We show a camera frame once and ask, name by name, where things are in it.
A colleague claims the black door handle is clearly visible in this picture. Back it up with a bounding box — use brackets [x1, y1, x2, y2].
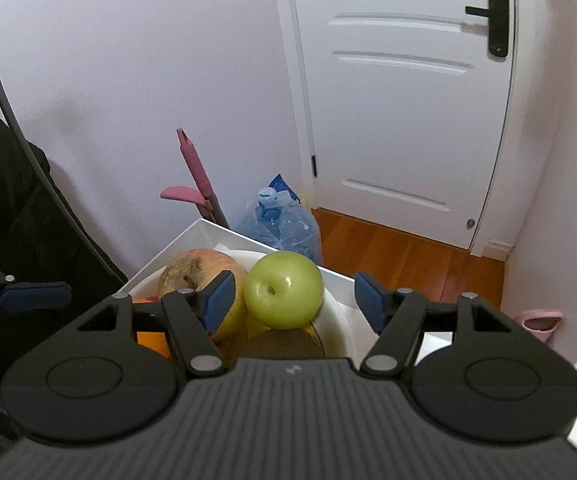
[465, 0, 509, 58]

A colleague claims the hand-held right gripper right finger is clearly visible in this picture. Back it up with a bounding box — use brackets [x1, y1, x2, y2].
[355, 271, 514, 376]

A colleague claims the brownish bruised apple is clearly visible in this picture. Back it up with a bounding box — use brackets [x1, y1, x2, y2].
[157, 248, 249, 345]

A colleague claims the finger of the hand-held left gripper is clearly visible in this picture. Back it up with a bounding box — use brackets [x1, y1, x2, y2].
[0, 260, 72, 313]

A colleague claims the pink handled mop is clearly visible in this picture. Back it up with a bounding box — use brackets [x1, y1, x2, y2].
[160, 127, 230, 231]

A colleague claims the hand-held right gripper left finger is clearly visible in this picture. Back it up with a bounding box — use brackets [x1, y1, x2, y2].
[76, 270, 236, 378]

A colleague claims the green apple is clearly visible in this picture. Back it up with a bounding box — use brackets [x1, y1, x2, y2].
[244, 251, 325, 331]

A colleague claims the clear blue water bottle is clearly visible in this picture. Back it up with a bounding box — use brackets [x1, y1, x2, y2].
[241, 186, 324, 266]

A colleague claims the large orange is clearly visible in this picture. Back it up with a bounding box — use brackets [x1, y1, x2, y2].
[132, 297, 172, 359]

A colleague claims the blue packet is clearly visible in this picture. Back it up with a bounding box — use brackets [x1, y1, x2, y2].
[267, 173, 300, 202]

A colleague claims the white panelled door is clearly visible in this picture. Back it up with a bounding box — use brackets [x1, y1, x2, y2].
[271, 0, 519, 261]

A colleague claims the white tray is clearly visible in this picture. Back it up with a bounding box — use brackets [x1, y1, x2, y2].
[116, 217, 369, 341]

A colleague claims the yellow banana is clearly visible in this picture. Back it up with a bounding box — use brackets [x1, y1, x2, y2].
[218, 312, 325, 361]

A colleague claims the cream bowl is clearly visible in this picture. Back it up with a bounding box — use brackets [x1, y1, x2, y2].
[141, 249, 369, 361]

